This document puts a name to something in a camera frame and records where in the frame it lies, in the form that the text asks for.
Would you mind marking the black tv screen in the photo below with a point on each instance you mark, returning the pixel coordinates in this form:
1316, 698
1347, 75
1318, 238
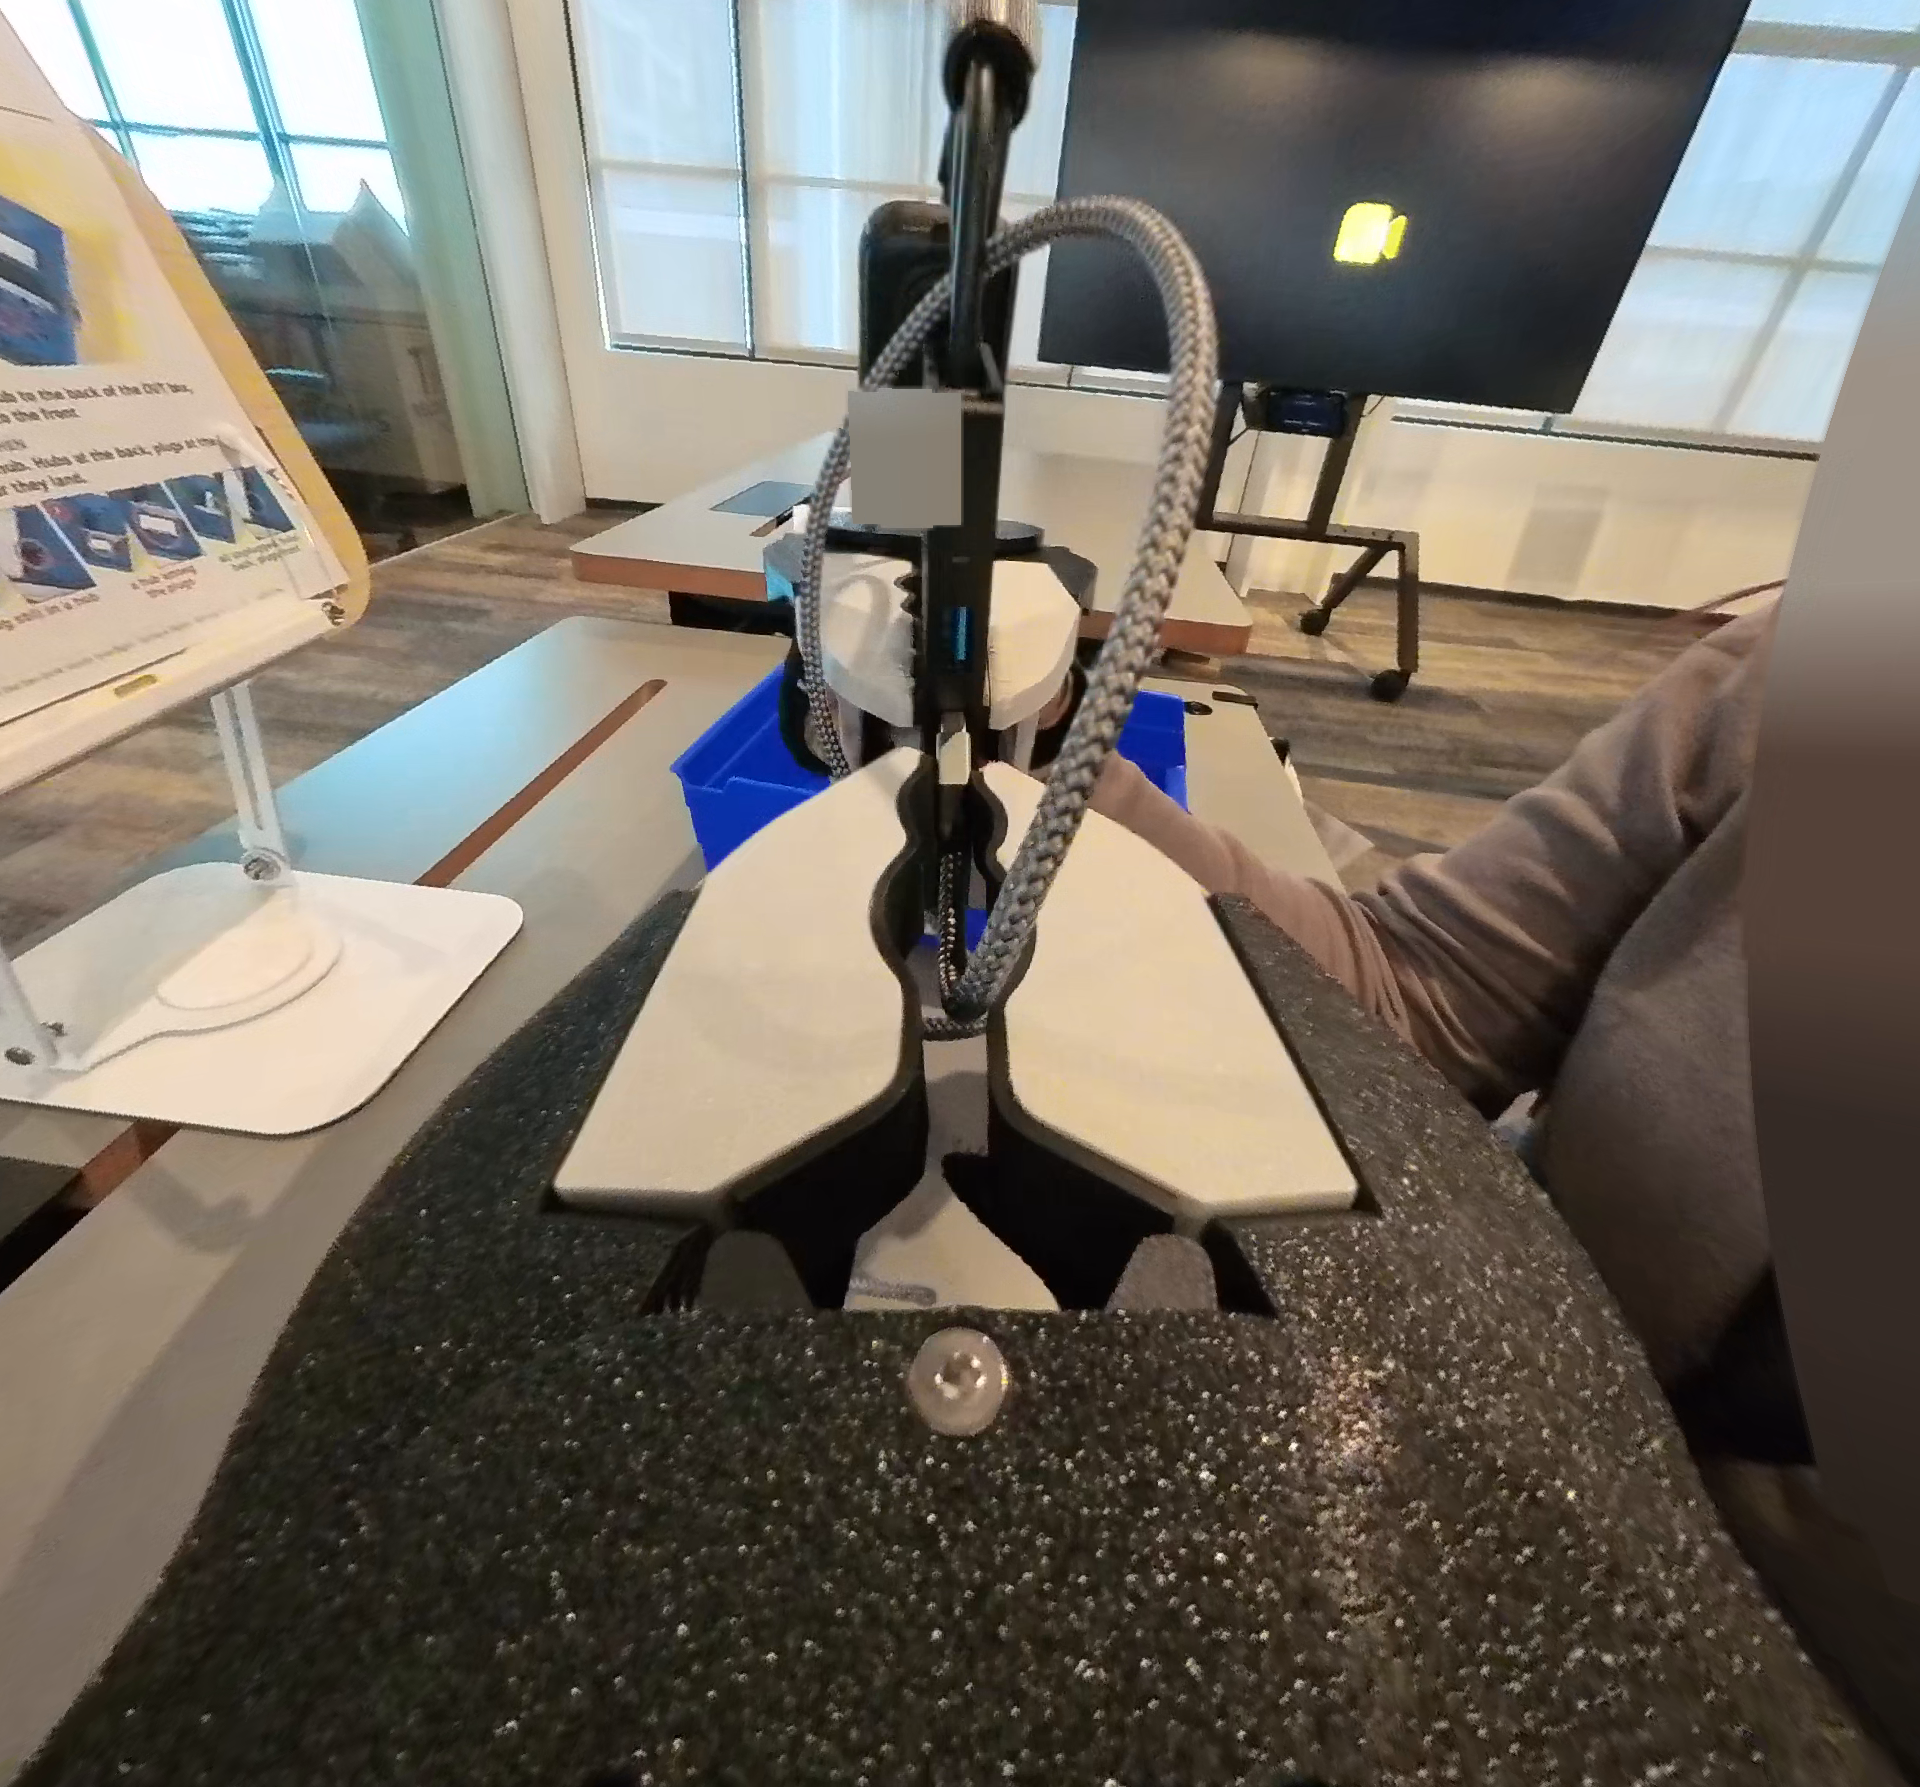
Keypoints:
1425, 94

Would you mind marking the grey meeting table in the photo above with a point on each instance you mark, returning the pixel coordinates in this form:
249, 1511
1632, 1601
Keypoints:
690, 528

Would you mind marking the black rolling tv stand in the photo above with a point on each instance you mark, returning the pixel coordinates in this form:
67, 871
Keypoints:
1388, 588

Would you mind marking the blue plastic bin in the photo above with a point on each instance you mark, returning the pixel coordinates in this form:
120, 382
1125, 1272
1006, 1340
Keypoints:
735, 783

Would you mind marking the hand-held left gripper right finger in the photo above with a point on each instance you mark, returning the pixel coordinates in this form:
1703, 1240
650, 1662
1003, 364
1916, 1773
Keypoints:
1201, 1068

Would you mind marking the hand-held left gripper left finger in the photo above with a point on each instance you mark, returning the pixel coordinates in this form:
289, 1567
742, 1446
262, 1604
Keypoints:
735, 1038

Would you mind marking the person's torso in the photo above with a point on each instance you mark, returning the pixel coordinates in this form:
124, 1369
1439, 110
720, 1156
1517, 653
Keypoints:
1650, 1068

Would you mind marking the instruction board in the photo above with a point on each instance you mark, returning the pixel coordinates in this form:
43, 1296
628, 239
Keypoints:
151, 393

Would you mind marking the person's right forearm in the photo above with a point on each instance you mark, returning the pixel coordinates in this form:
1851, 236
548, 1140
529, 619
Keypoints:
1469, 917

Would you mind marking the grey usb hub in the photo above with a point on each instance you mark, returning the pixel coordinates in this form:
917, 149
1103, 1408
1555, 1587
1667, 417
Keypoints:
967, 573

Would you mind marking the small black control box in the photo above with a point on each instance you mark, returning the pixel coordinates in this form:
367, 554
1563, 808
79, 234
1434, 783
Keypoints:
1304, 410

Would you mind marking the white board stand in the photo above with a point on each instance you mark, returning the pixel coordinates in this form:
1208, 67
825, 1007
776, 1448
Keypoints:
375, 977

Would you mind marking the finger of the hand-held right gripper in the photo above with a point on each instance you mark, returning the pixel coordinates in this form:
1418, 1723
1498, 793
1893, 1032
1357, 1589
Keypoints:
876, 642
1036, 647

